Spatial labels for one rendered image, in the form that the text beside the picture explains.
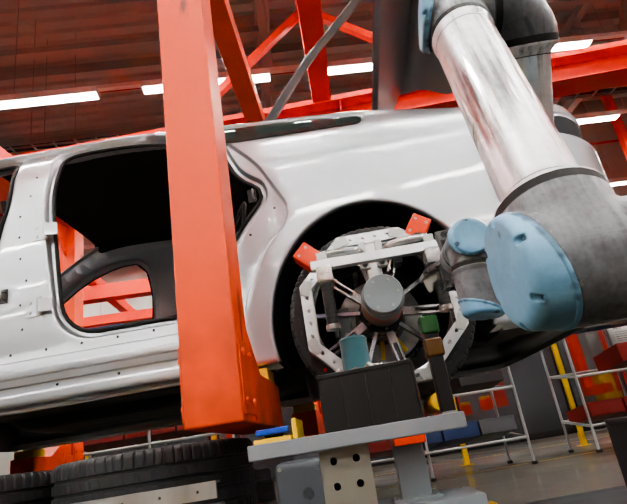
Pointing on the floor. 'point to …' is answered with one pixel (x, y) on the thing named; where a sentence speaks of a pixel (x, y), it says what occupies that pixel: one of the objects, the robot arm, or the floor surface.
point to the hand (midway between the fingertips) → (445, 275)
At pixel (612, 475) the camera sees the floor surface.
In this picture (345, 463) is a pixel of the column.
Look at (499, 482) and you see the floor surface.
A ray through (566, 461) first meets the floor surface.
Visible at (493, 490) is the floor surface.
